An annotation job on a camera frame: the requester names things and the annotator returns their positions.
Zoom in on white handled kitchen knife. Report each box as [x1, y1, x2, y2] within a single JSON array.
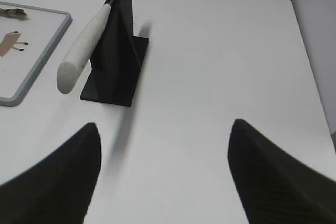
[[56, 0, 115, 94]]

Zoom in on white grey deer cutting board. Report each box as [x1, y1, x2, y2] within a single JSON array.
[[1, 2, 72, 107]]

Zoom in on black knife stand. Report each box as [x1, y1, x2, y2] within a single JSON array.
[[80, 0, 149, 107]]

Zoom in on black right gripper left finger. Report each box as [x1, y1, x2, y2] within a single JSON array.
[[1, 123, 101, 223]]

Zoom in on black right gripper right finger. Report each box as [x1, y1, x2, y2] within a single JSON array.
[[227, 119, 335, 223]]

